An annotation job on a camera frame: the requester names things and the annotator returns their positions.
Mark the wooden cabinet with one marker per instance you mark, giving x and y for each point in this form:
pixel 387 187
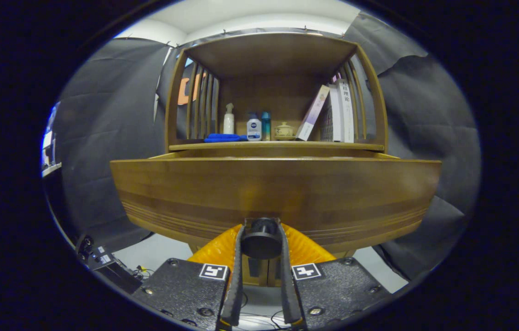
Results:
pixel 268 55

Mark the purple white book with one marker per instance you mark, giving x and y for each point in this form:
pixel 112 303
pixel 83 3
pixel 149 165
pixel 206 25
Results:
pixel 312 112

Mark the white pump bottle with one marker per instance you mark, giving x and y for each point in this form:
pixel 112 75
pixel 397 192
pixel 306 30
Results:
pixel 228 124

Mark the white bottle with blue cap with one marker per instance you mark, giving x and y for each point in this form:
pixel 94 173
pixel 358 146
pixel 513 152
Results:
pixel 254 128

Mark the white book with black lettering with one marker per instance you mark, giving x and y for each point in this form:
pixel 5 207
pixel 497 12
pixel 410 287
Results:
pixel 346 110

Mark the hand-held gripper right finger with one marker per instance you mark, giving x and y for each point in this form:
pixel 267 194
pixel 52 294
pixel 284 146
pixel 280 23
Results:
pixel 285 285

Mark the blue folded cloth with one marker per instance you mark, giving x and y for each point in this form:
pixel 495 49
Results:
pixel 222 137

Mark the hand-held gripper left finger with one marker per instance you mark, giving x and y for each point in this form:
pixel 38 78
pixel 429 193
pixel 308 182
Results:
pixel 236 276

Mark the wooden drawer with black knob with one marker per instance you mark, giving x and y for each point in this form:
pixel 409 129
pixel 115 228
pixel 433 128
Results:
pixel 278 188

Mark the beige lidded teacup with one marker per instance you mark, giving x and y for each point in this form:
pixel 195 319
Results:
pixel 284 131

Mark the teal bottle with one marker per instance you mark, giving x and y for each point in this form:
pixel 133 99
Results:
pixel 266 126

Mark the white desk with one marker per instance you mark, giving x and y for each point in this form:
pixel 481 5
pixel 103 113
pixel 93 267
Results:
pixel 51 169

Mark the wooden countertop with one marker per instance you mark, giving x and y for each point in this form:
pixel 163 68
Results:
pixel 278 145

